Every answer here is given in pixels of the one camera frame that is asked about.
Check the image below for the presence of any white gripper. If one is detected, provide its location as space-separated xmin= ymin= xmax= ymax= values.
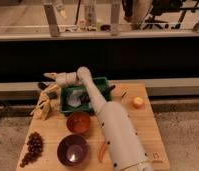
xmin=43 ymin=72 xmax=80 ymax=87

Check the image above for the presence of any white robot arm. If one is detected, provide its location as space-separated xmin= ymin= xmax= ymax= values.
xmin=44 ymin=67 xmax=154 ymax=171

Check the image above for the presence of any yellow banana bunch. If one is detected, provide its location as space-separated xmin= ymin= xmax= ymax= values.
xmin=31 ymin=83 xmax=59 ymax=120

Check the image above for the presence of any green plastic bin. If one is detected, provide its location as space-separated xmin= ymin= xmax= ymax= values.
xmin=60 ymin=77 xmax=115 ymax=116

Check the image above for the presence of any orange-brown bowl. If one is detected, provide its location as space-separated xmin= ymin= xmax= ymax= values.
xmin=66 ymin=112 xmax=91 ymax=134

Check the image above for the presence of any dark grape bunch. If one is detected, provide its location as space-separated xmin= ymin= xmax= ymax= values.
xmin=20 ymin=132 xmax=43 ymax=167

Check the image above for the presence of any purple bowl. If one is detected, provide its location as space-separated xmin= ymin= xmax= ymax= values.
xmin=57 ymin=135 xmax=89 ymax=167

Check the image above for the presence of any orange carrot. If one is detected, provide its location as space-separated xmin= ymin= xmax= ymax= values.
xmin=98 ymin=142 xmax=107 ymax=163

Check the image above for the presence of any yellow apple half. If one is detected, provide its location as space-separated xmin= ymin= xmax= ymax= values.
xmin=132 ymin=97 xmax=144 ymax=109

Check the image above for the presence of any black office chair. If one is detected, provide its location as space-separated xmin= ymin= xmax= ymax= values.
xmin=143 ymin=0 xmax=199 ymax=30

